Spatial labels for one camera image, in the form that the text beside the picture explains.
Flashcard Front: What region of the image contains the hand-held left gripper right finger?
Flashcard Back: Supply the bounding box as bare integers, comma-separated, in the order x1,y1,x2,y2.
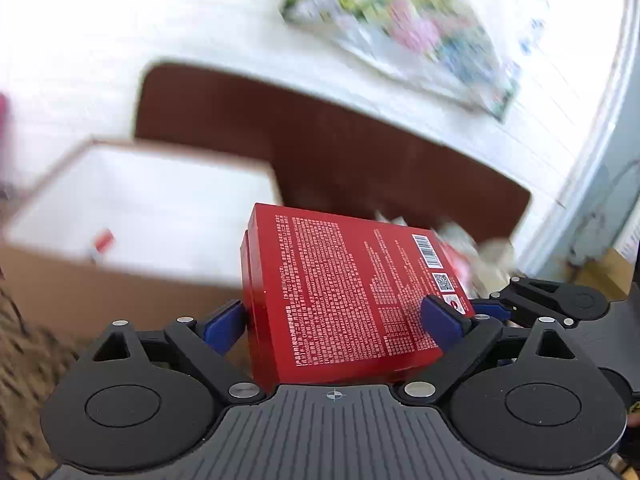
396,295,597,405

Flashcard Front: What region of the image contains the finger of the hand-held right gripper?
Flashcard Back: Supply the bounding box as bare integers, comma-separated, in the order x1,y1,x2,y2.
470,276,576,327

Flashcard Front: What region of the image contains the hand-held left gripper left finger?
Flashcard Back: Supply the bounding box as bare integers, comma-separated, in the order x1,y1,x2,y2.
77,300,266,404

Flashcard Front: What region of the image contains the red printed box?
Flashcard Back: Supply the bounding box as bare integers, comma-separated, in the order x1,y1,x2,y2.
240,202,476,389

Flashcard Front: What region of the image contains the large brown cardboard box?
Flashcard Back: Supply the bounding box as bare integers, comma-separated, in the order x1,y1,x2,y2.
0,135,286,376

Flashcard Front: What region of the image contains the clear plastic wrapped packet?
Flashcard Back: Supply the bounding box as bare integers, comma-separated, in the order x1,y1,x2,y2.
435,220,521,296

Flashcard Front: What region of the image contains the plain cardboard carton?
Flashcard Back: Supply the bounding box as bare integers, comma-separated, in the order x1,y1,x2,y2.
575,247,637,302

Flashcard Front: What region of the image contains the small colourful card box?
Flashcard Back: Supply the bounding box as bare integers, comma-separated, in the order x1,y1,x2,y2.
89,227,117,264

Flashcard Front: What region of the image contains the dark brown wooden headboard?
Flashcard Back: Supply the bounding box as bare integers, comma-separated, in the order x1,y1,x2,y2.
134,60,532,261

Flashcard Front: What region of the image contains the letter patterned blanket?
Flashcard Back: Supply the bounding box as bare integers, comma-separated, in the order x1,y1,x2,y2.
0,267,83,480

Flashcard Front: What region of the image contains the pink thermos bottle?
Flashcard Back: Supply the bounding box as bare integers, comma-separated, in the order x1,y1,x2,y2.
0,92,11,186

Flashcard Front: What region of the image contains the floral plastic bag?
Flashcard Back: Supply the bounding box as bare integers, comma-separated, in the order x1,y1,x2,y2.
279,0,522,123

